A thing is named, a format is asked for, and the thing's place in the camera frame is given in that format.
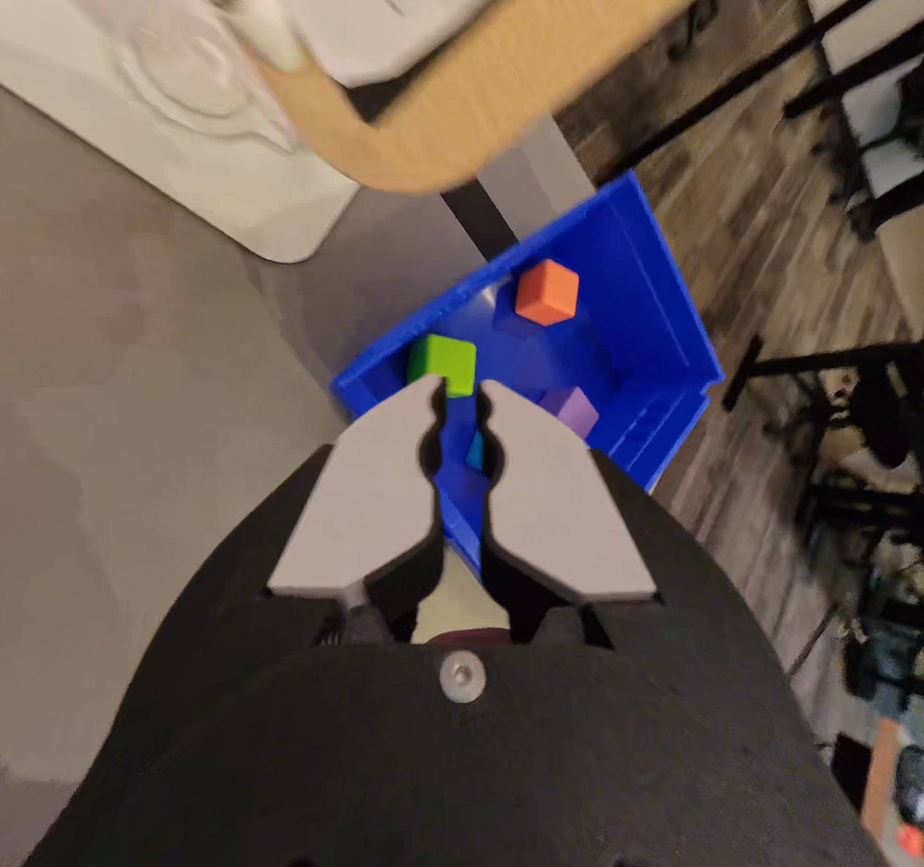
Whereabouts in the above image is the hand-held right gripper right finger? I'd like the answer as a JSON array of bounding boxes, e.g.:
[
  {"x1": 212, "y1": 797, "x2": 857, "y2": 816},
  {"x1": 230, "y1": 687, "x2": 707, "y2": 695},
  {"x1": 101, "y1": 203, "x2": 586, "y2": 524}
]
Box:
[{"x1": 476, "y1": 379, "x2": 659, "y2": 606}]

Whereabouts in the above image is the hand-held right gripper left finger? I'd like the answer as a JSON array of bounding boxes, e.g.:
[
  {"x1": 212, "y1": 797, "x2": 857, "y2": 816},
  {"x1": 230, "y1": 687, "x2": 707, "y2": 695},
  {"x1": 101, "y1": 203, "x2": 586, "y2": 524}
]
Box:
[{"x1": 267, "y1": 374, "x2": 445, "y2": 604}]

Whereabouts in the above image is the purple cube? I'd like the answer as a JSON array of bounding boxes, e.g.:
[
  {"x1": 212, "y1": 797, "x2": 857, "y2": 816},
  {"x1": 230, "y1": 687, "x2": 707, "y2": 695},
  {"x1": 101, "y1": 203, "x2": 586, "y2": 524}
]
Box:
[{"x1": 538, "y1": 387, "x2": 600, "y2": 442}]

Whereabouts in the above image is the green cube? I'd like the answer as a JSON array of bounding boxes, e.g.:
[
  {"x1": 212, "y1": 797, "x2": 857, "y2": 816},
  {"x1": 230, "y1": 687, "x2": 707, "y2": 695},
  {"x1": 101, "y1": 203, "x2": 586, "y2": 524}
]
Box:
[{"x1": 406, "y1": 335, "x2": 477, "y2": 399}]

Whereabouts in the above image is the blue plastic bin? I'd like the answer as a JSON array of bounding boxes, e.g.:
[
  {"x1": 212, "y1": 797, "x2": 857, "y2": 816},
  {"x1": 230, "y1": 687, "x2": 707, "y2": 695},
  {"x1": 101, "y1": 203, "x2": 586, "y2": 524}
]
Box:
[{"x1": 331, "y1": 170, "x2": 725, "y2": 582}]

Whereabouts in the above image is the orange cube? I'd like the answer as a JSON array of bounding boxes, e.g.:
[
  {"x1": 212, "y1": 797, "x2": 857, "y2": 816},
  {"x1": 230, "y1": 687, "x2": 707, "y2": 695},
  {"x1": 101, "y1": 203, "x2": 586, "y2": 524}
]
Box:
[{"x1": 514, "y1": 259, "x2": 580, "y2": 326}]

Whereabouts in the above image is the grey desk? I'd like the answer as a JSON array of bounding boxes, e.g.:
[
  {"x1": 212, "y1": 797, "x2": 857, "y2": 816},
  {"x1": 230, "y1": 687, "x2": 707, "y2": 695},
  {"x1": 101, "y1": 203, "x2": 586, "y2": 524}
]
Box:
[{"x1": 0, "y1": 83, "x2": 600, "y2": 867}]

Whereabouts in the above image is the black office chair base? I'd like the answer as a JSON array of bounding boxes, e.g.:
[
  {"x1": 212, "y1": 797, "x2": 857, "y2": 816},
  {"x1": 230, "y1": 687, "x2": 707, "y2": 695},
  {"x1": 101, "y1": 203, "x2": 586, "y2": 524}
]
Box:
[{"x1": 722, "y1": 336, "x2": 924, "y2": 572}]

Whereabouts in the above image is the printed instruction sheet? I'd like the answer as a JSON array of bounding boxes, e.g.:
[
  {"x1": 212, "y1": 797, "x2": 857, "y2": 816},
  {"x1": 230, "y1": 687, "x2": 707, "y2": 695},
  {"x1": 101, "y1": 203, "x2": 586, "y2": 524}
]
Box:
[{"x1": 274, "y1": 0, "x2": 557, "y2": 88}]

